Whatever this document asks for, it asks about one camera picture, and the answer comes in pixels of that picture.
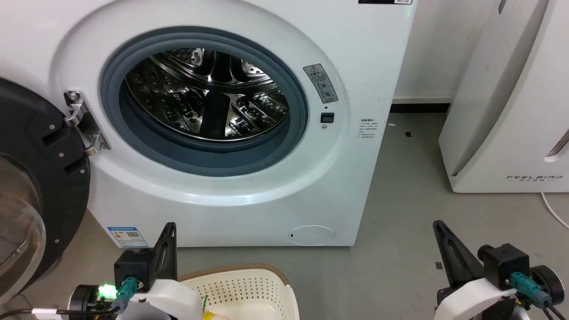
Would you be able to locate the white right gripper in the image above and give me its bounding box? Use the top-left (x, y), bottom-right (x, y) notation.
top-left (433, 220), bottom-right (519, 320)

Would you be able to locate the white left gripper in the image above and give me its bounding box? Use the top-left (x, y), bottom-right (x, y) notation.
top-left (129, 222), bottom-right (205, 320)

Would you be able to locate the yellow and green object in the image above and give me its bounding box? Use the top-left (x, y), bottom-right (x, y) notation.
top-left (202, 296), bottom-right (232, 320)

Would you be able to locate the stainless steel washing machine drum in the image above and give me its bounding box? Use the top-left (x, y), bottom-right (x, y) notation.
top-left (124, 48), bottom-right (290, 143)

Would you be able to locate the black round washer door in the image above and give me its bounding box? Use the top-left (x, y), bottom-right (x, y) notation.
top-left (0, 78), bottom-right (92, 307)

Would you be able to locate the blue energy label sticker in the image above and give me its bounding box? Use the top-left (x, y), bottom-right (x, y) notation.
top-left (107, 227), bottom-right (148, 248)

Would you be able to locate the cream perforated laundry basket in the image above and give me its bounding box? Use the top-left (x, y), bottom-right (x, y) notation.
top-left (178, 264), bottom-right (299, 320)

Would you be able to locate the oval white filter cover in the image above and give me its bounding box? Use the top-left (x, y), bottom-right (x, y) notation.
top-left (288, 224), bottom-right (336, 246)

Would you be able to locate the white air purifier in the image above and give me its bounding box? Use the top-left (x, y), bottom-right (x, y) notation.
top-left (439, 0), bottom-right (569, 193)

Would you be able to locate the small printed text sticker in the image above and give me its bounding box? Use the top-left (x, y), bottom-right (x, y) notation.
top-left (358, 118), bottom-right (377, 140)

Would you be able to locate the silver metal door hinge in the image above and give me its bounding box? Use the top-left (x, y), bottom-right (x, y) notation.
top-left (64, 90), bottom-right (111, 156)

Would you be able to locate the grey rubber door gasket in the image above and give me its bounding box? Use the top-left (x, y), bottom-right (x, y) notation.
top-left (100, 28), bottom-right (309, 177)

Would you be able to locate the white front-load washing machine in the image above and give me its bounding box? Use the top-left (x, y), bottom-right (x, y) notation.
top-left (0, 0), bottom-right (418, 248)

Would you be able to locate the grey warning sticker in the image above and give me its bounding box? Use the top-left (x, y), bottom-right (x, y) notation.
top-left (303, 64), bottom-right (338, 104)

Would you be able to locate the right cable with teal plug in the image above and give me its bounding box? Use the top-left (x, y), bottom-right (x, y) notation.
top-left (510, 272), bottom-right (569, 320)

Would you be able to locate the white power cable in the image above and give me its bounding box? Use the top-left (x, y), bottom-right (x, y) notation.
top-left (541, 192), bottom-right (569, 229)

